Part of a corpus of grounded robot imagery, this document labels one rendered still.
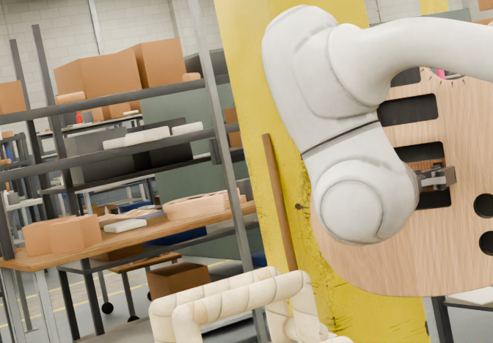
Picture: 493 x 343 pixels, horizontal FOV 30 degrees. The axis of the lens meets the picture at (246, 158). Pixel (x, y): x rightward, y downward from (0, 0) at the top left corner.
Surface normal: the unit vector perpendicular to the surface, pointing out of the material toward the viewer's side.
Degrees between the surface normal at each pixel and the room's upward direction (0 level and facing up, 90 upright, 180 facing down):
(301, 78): 88
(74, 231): 90
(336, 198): 82
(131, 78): 90
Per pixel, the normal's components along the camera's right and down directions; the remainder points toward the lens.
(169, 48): 0.51, -0.06
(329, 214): -0.50, 0.20
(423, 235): -0.34, 0.05
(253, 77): -0.86, 0.20
